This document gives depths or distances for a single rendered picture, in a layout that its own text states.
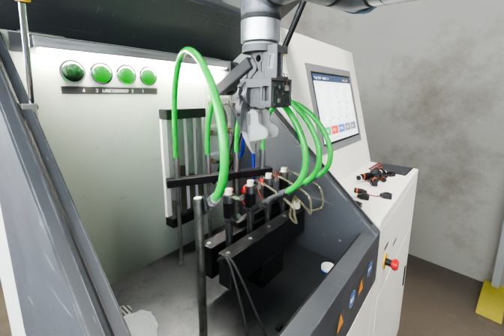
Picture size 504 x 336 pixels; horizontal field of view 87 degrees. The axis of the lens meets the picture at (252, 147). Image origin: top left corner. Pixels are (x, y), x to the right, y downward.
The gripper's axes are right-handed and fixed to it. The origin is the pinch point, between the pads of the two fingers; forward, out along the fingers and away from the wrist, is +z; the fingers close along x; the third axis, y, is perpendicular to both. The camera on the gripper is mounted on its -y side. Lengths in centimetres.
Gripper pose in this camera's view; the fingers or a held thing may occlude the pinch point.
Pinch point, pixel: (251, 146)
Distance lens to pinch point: 56.3
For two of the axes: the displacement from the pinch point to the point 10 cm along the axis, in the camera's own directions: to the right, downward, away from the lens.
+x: 6.3, -1.5, 7.6
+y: 7.8, 1.2, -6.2
